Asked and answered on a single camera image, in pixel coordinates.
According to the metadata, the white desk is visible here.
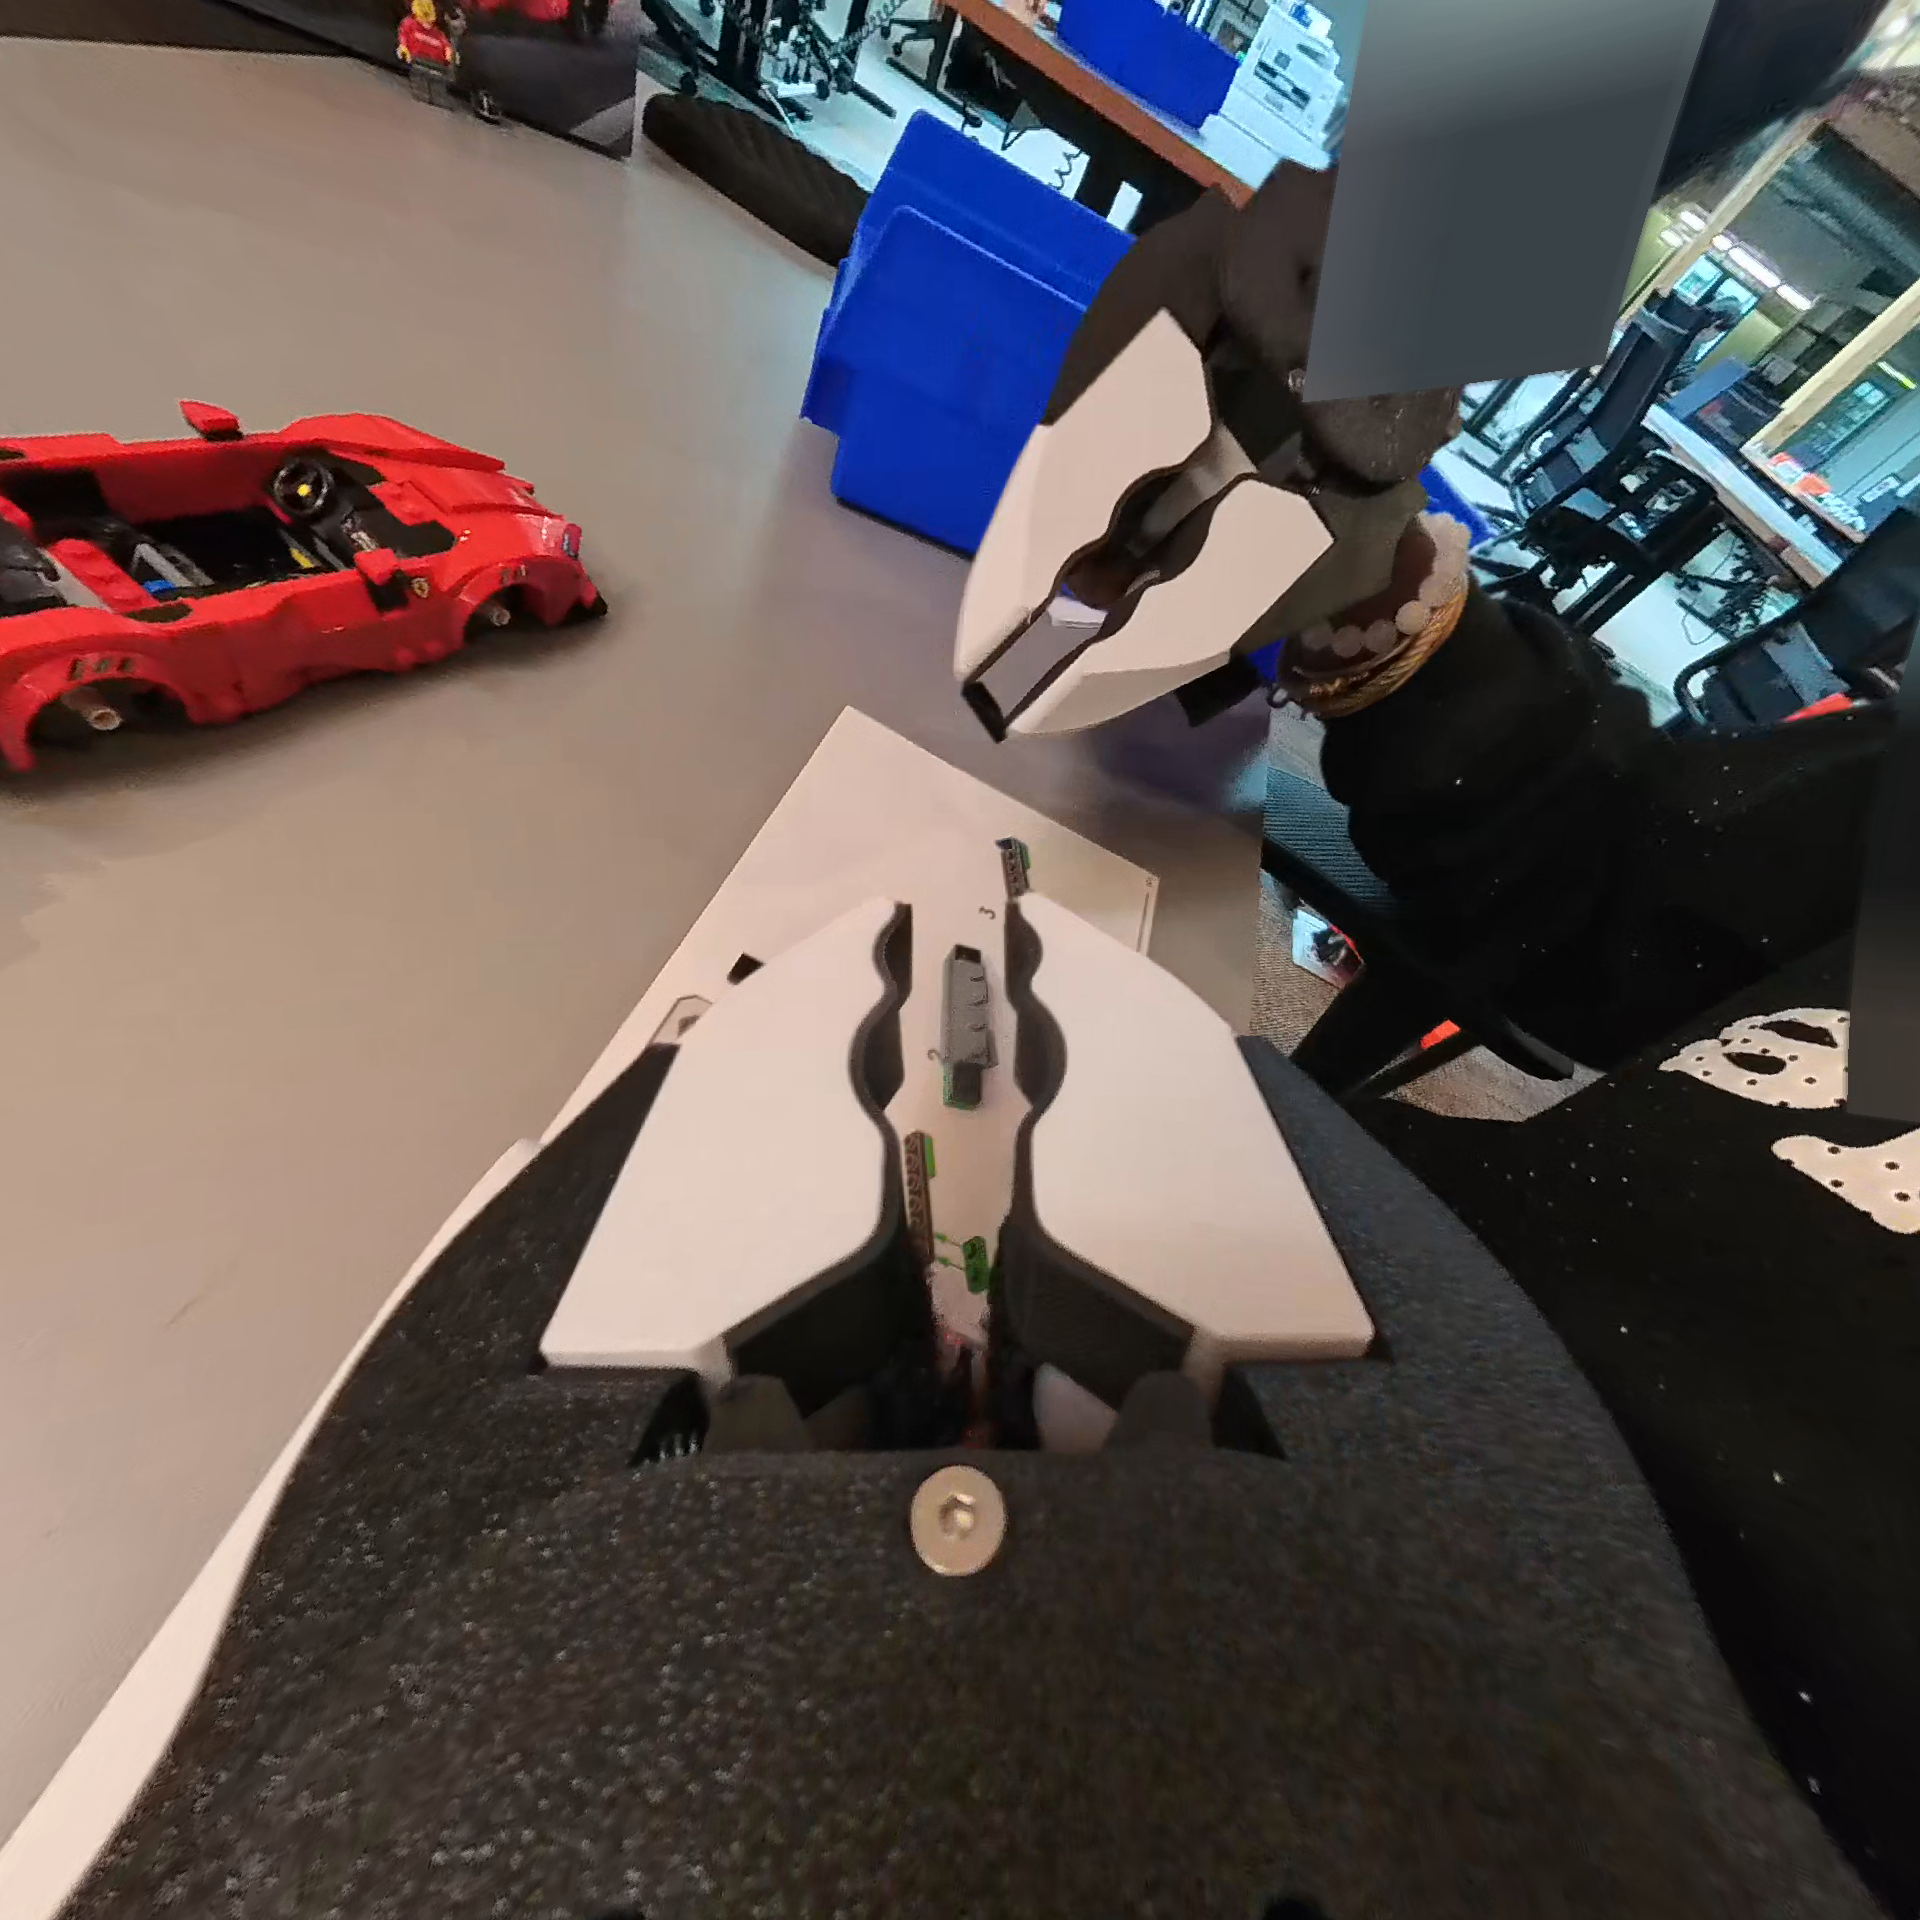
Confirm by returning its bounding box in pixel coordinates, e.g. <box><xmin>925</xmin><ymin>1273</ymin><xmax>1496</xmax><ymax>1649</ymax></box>
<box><xmin>1640</xmin><ymin>403</ymin><xmax>1850</xmax><ymax>589</ymax></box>

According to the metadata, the white bead bracelet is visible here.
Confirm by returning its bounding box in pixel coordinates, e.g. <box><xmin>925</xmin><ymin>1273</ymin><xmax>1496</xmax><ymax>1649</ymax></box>
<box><xmin>1294</xmin><ymin>514</ymin><xmax>1470</xmax><ymax>671</ymax></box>

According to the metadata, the white lego instruction booklet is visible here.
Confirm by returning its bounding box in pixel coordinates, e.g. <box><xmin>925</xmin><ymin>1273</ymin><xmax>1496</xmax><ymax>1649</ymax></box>
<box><xmin>0</xmin><ymin>704</ymin><xmax>1163</xmax><ymax>1853</ymax></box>

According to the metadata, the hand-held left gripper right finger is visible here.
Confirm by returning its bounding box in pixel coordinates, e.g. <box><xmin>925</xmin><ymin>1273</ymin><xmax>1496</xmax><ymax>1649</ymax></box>
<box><xmin>997</xmin><ymin>890</ymin><xmax>1378</xmax><ymax>1373</ymax></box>

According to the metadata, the red lego car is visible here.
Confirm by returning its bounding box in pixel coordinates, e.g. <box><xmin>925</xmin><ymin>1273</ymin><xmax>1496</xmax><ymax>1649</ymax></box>
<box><xmin>0</xmin><ymin>396</ymin><xmax>610</xmax><ymax>778</ymax></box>

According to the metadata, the black metal stand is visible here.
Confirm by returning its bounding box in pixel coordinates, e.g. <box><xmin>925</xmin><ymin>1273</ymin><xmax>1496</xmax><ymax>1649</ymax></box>
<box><xmin>647</xmin><ymin>0</ymin><xmax>902</xmax><ymax>115</ymax></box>

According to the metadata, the blue plastic bin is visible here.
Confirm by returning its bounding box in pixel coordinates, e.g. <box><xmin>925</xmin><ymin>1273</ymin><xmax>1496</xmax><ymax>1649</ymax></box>
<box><xmin>856</xmin><ymin>111</ymin><xmax>1138</xmax><ymax>400</ymax></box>
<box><xmin>799</xmin><ymin>201</ymin><xmax>1103</xmax><ymax>553</ymax></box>
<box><xmin>1054</xmin><ymin>0</ymin><xmax>1244</xmax><ymax>131</ymax></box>

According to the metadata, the person's right hand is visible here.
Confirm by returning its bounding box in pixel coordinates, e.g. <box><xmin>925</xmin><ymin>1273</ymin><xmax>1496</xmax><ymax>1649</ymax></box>
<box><xmin>1294</xmin><ymin>480</ymin><xmax>1451</xmax><ymax>634</ymax></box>

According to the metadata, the person's right forearm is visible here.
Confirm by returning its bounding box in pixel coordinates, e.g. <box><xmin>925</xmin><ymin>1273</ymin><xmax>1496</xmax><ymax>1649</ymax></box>
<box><xmin>1317</xmin><ymin>583</ymin><xmax>1652</xmax><ymax>903</ymax></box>

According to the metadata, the black office chair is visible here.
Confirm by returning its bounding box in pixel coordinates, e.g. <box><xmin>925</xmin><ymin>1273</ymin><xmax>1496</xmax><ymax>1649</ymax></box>
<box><xmin>1668</xmin><ymin>507</ymin><xmax>1920</xmax><ymax>740</ymax></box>
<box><xmin>1504</xmin><ymin>289</ymin><xmax>1731</xmax><ymax>640</ymax></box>

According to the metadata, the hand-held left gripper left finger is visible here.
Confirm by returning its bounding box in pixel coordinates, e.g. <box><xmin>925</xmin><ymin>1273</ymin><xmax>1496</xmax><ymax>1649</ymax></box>
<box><xmin>536</xmin><ymin>893</ymin><xmax>923</xmax><ymax>1383</ymax></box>

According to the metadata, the person's black speckled clothing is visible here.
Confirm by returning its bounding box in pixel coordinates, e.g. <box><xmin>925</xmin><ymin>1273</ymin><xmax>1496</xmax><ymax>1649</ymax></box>
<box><xmin>1357</xmin><ymin>720</ymin><xmax>1920</xmax><ymax>1914</ymax></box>

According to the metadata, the dark lego set box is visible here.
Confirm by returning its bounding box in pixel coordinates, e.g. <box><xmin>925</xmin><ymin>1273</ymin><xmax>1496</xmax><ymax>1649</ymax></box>
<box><xmin>223</xmin><ymin>0</ymin><xmax>644</xmax><ymax>162</ymax></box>

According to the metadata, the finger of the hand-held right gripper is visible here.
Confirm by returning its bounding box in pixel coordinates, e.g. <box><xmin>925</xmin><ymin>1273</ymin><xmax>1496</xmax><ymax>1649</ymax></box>
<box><xmin>997</xmin><ymin>473</ymin><xmax>1339</xmax><ymax>740</ymax></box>
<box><xmin>950</xmin><ymin>307</ymin><xmax>1215</xmax><ymax>706</ymax></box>

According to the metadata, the gold bracelet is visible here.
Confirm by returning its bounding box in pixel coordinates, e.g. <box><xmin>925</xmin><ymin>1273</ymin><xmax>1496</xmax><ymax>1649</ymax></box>
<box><xmin>1303</xmin><ymin>577</ymin><xmax>1474</xmax><ymax>720</ymax></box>

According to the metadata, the white appliance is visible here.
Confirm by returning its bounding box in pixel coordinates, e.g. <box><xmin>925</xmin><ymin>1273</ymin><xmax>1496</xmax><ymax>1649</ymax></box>
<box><xmin>1219</xmin><ymin>0</ymin><xmax>1347</xmax><ymax>147</ymax></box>

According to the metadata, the black ribbed pad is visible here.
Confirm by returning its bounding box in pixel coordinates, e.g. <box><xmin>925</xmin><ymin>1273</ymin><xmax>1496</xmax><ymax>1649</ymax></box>
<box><xmin>642</xmin><ymin>89</ymin><xmax>875</xmax><ymax>271</ymax></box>

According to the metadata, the wooden desk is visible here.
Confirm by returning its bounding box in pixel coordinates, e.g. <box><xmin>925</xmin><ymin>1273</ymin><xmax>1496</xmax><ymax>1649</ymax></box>
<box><xmin>932</xmin><ymin>0</ymin><xmax>1352</xmax><ymax>212</ymax></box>

